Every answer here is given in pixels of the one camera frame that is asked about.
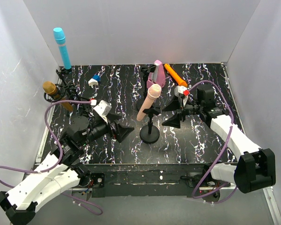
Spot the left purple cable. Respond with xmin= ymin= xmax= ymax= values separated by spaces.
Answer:
xmin=0 ymin=99 xmax=104 ymax=216

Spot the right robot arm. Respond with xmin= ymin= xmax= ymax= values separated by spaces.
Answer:
xmin=163 ymin=84 xmax=276 ymax=194

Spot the gold microphone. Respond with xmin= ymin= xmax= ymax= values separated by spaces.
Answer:
xmin=43 ymin=81 xmax=67 ymax=103

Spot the orange microphone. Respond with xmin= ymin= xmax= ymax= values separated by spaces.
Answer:
xmin=164 ymin=63 xmax=188 ymax=88

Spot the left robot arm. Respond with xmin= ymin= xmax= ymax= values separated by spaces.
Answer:
xmin=0 ymin=113 xmax=134 ymax=225

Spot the pink microphone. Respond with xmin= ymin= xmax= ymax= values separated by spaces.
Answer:
xmin=147 ymin=60 xmax=166 ymax=88

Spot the white blue small microphone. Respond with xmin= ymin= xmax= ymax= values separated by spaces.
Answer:
xmin=88 ymin=75 xmax=101 ymax=87

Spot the beige microphone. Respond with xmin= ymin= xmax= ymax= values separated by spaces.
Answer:
xmin=136 ymin=84 xmax=162 ymax=121

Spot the round base shock-mount stand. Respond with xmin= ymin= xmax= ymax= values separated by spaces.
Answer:
xmin=136 ymin=65 xmax=156 ymax=111

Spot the purple cable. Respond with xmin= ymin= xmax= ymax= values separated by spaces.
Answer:
xmin=0 ymin=99 xmax=104 ymax=216
xmin=192 ymin=80 xmax=237 ymax=203

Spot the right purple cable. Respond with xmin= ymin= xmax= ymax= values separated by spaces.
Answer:
xmin=192 ymin=80 xmax=237 ymax=203

